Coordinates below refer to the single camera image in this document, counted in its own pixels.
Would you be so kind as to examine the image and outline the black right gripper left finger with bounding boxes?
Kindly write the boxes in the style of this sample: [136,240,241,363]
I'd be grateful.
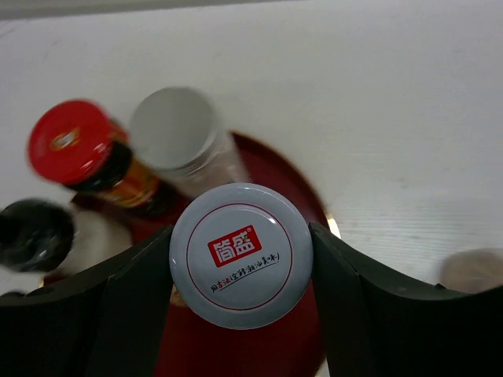
[1,227,173,376]

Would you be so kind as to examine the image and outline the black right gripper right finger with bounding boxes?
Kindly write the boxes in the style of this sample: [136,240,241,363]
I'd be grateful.
[309,223,502,376]

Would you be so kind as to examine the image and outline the black-cap white powder bottle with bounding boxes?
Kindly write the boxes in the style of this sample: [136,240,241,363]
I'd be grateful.
[1,199,132,276]

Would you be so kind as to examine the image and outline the pink-lid jar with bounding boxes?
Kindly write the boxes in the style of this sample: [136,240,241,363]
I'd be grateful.
[439,248,502,294]

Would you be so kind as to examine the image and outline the white-lid dark sauce jar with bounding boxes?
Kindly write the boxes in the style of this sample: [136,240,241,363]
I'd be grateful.
[169,183,314,330]

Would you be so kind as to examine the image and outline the red-lid chili sauce jar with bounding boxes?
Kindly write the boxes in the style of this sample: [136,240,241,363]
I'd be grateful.
[26,99,178,221]

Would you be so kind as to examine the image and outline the round red lacquer tray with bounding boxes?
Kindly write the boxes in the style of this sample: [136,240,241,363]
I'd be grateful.
[39,131,343,377]

